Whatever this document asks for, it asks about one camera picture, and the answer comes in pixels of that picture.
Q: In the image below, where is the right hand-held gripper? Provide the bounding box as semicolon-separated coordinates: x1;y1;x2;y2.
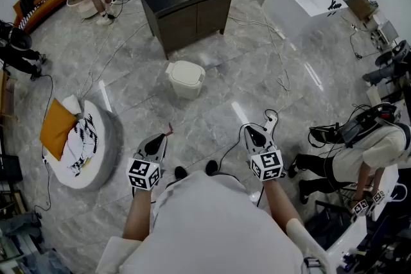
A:
243;124;284;182

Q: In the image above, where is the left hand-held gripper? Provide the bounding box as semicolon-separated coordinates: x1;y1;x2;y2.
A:
126;133;168;192

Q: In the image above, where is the cream lidded trash bin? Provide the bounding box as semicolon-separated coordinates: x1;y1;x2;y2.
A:
165;60;206;101

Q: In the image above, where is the person's right forearm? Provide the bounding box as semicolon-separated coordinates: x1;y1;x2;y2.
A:
261;178;305;237

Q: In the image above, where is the person's left forearm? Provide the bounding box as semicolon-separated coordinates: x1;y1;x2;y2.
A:
121;187;154;241

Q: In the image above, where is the person's right black shoe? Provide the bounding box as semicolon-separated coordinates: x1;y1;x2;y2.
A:
204;159;220;176

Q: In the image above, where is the black white patterned cloth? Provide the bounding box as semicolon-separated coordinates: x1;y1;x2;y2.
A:
66;114;99;177

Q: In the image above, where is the white cushion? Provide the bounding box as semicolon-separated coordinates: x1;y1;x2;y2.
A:
60;94;83;116

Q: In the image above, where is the orange cushion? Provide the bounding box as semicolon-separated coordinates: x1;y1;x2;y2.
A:
39;98;78;162

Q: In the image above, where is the operator in white shirt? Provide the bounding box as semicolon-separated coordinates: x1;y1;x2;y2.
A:
95;169;337;274

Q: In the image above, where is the dark wooden vanity cabinet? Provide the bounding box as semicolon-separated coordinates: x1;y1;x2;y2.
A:
136;0;237;61

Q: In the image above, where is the round cream chair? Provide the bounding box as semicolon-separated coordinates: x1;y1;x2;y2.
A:
66;0;107;19

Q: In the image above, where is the black bathtub faucet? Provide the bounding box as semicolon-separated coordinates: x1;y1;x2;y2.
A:
323;0;342;17

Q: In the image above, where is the cardboard box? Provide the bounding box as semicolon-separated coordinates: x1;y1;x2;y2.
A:
348;0;379;22

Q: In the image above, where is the orange sofa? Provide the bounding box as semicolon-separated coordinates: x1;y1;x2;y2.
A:
12;0;70;35

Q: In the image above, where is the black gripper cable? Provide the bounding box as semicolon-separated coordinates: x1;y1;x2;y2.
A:
218;123;269;171

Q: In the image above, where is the white floor cable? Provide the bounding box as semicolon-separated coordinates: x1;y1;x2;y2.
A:
78;21;152;98
227;14;292;114

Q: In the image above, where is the black floor cable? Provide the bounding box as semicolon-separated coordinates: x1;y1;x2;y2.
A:
31;73;55;212

